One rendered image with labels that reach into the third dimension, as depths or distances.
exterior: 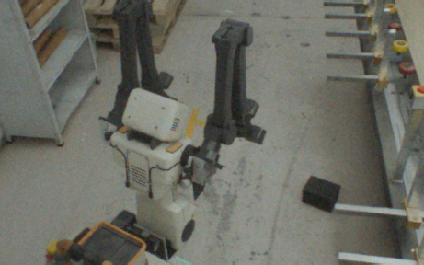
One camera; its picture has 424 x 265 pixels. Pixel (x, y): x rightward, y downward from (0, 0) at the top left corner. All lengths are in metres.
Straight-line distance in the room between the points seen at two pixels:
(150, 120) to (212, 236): 1.44
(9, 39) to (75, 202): 1.14
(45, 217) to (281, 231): 1.52
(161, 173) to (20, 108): 2.13
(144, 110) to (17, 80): 1.95
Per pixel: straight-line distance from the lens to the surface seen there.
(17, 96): 3.66
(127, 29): 1.84
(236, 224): 3.06
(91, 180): 3.48
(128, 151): 1.79
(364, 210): 2.12
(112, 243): 1.89
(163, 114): 1.68
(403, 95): 3.18
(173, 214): 1.97
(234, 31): 1.61
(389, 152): 2.60
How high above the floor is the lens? 2.37
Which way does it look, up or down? 39 degrees down
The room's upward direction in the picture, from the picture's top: 3 degrees counter-clockwise
